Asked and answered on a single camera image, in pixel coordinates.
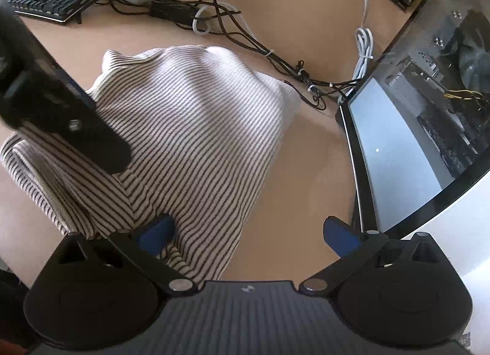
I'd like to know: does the thin white cable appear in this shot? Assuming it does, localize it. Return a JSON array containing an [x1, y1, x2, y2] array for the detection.
[[192, 2, 275, 58]]

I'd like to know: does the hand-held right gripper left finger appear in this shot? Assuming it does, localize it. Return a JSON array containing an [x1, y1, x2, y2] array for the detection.
[[48, 214, 196, 296]]

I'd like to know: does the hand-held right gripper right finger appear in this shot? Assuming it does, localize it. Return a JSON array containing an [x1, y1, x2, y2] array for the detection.
[[299, 216, 451, 296]]

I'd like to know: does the black power brick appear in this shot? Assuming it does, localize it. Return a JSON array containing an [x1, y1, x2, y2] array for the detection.
[[149, 0, 197, 27]]

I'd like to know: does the beige striped sweater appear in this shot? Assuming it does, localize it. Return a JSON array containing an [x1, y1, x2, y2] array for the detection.
[[0, 45, 303, 284]]

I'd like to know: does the white glass-sided computer case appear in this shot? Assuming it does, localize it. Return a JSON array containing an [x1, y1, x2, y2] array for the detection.
[[335, 0, 490, 294]]

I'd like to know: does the black cable bundle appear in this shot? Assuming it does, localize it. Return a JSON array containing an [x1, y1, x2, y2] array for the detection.
[[82, 0, 359, 111]]

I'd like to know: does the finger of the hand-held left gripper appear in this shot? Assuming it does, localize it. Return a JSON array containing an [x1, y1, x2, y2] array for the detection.
[[38, 65, 133, 175]]

